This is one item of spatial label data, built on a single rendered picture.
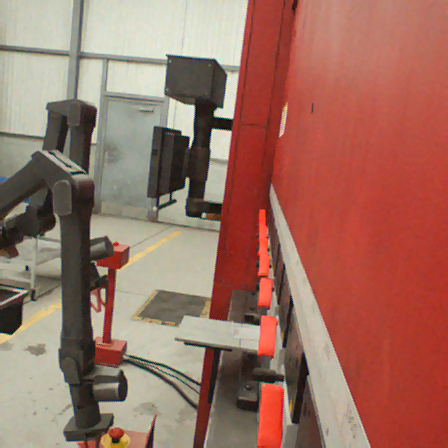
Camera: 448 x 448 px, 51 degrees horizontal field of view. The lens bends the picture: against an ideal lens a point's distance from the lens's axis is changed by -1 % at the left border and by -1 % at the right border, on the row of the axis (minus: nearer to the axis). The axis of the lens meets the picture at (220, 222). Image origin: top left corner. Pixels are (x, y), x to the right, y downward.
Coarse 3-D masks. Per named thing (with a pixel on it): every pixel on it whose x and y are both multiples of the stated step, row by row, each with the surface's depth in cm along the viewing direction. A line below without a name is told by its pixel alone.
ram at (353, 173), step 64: (320, 0) 86; (384, 0) 34; (320, 64) 71; (384, 64) 31; (320, 128) 61; (384, 128) 29; (320, 192) 54; (384, 192) 27; (320, 256) 48; (384, 256) 26; (384, 320) 24; (320, 384) 39; (384, 384) 23
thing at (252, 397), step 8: (240, 360) 145; (248, 360) 145; (256, 360) 145; (240, 368) 139; (248, 368) 139; (240, 376) 134; (248, 376) 134; (240, 384) 129; (256, 384) 130; (240, 392) 125; (248, 392) 125; (256, 392) 126; (240, 400) 122; (248, 400) 122; (256, 400) 122; (248, 408) 123; (256, 408) 122
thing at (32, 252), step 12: (24, 204) 395; (24, 240) 485; (36, 240) 399; (48, 240) 495; (60, 240) 493; (24, 252) 442; (36, 252) 401; (48, 252) 452; (60, 252) 458; (24, 264) 403; (36, 264) 404; (0, 276) 409; (12, 276) 409; (36, 288) 408; (36, 300) 413
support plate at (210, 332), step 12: (192, 324) 143; (204, 324) 144; (216, 324) 145; (228, 324) 146; (240, 324) 148; (180, 336) 133; (192, 336) 134; (204, 336) 135; (216, 336) 136; (228, 336) 137; (228, 348) 131; (240, 348) 131; (252, 348) 131
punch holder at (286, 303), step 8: (288, 288) 74; (280, 296) 85; (288, 296) 71; (280, 304) 83; (288, 304) 70; (280, 312) 80; (288, 312) 70; (280, 320) 79; (288, 320) 70; (280, 328) 77; (288, 328) 71; (280, 336) 75; (280, 344) 73; (280, 352) 71; (272, 360) 81; (280, 360) 71; (272, 368) 78; (272, 384) 74
